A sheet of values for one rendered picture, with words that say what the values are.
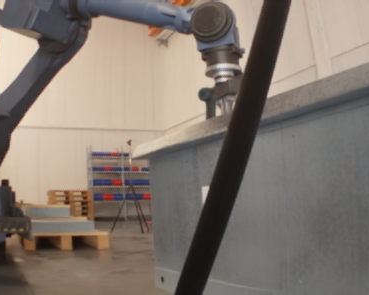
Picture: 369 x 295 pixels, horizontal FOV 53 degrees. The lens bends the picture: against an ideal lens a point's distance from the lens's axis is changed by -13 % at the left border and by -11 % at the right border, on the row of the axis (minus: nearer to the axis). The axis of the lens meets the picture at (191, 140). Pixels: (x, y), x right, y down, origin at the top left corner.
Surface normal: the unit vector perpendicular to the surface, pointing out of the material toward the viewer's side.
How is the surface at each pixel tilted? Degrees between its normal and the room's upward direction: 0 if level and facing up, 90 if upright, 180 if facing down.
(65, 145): 90
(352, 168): 90
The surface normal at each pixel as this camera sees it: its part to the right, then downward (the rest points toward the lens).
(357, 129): -0.86, -0.04
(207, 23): -0.45, -0.11
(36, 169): 0.46, -0.16
